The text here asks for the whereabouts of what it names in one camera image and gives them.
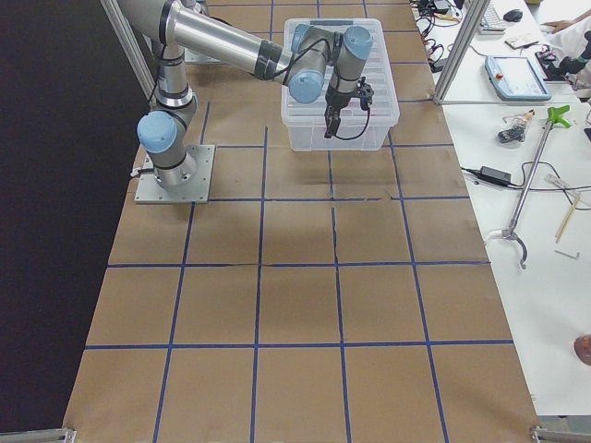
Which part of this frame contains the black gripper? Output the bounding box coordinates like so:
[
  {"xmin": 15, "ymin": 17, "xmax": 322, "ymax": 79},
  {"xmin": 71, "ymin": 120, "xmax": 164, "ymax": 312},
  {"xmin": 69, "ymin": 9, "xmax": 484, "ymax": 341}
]
[{"xmin": 324, "ymin": 77, "xmax": 374, "ymax": 138}]

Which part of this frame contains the clear ribbed box lid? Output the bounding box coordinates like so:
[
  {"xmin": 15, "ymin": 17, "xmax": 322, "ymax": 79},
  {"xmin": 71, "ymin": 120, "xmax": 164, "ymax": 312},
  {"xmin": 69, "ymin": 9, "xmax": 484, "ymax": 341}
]
[{"xmin": 281, "ymin": 18, "xmax": 400, "ymax": 136}]

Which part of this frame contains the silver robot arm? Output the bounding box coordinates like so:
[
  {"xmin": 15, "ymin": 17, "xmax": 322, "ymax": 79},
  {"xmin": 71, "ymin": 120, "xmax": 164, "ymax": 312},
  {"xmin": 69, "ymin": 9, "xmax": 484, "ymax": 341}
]
[{"xmin": 119, "ymin": 1, "xmax": 373, "ymax": 190}]

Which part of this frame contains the clear plastic storage box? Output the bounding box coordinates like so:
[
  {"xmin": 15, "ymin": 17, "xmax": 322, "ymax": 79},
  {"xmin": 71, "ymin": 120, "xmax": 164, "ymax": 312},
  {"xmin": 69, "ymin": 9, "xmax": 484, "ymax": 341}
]
[{"xmin": 281, "ymin": 18, "xmax": 400, "ymax": 151}]

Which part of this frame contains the black power adapter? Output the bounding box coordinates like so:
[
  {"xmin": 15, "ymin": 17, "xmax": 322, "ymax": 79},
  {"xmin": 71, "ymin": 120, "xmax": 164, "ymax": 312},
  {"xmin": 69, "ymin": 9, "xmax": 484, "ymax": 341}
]
[{"xmin": 462, "ymin": 166, "xmax": 513, "ymax": 187}]

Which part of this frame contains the brown paper table cover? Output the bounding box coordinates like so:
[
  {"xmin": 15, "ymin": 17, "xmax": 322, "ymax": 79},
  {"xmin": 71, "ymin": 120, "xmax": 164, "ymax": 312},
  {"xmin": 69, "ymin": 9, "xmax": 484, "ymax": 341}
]
[{"xmin": 64, "ymin": 1, "xmax": 537, "ymax": 442}]

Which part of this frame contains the teach pendant tablet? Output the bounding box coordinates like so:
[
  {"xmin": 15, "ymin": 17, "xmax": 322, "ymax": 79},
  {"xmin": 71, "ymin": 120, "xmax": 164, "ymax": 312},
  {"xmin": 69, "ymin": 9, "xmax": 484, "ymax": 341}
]
[{"xmin": 484, "ymin": 55, "xmax": 551, "ymax": 102}]

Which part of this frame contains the long grabber reach tool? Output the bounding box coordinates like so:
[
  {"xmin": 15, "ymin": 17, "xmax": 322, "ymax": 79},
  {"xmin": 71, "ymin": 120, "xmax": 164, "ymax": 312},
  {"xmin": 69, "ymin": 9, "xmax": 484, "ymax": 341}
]
[{"xmin": 484, "ymin": 104, "xmax": 572, "ymax": 269}]

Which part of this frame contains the aluminium frame post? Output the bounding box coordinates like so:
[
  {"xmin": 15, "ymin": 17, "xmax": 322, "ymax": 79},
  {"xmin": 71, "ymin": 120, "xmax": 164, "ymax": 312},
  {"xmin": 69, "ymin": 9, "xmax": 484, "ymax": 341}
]
[{"xmin": 433, "ymin": 0, "xmax": 489, "ymax": 105}]

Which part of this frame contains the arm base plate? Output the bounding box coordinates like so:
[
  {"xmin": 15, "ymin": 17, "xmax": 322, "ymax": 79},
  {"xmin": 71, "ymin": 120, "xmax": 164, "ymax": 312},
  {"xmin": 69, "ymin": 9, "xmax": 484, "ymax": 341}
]
[{"xmin": 135, "ymin": 145, "xmax": 216, "ymax": 204}]

